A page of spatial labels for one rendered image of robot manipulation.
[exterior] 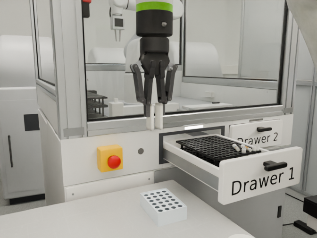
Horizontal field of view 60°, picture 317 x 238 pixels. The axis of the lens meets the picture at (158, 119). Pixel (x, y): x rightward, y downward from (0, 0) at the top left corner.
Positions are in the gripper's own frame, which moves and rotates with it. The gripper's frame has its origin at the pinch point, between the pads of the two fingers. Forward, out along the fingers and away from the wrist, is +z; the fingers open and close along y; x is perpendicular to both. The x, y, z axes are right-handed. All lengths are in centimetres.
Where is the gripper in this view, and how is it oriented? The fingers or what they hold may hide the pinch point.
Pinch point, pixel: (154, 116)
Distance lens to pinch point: 73.1
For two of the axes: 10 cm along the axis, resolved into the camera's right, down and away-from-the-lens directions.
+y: -8.7, 0.9, -4.9
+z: 0.0, 9.8, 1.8
